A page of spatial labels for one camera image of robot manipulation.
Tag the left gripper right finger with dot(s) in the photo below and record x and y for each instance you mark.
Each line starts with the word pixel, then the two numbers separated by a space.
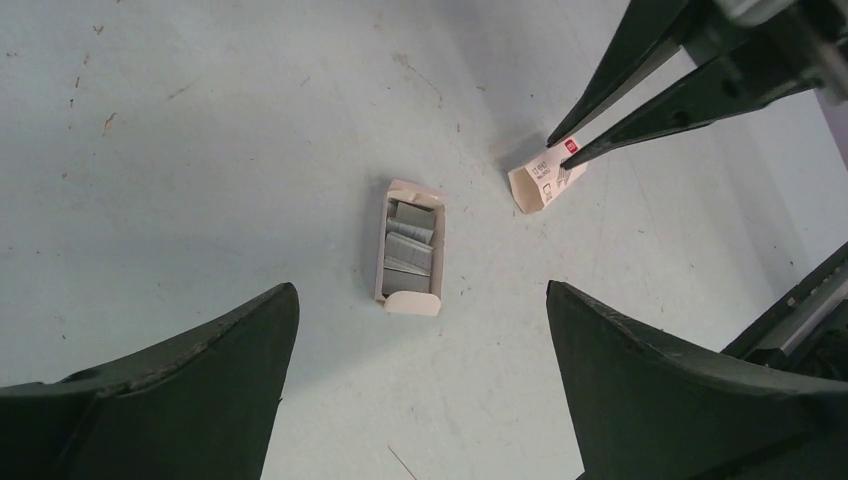
pixel 646 404

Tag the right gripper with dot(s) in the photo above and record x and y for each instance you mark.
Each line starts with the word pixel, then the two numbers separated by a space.
pixel 749 55

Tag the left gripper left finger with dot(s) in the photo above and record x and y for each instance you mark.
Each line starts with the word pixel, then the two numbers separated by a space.
pixel 199 405

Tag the staple box tray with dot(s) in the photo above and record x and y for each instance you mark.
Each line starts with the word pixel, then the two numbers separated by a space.
pixel 411 250

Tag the white staple box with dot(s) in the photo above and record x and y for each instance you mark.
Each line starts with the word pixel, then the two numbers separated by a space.
pixel 537 183

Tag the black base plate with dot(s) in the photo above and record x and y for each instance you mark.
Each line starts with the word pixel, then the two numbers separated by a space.
pixel 805 331

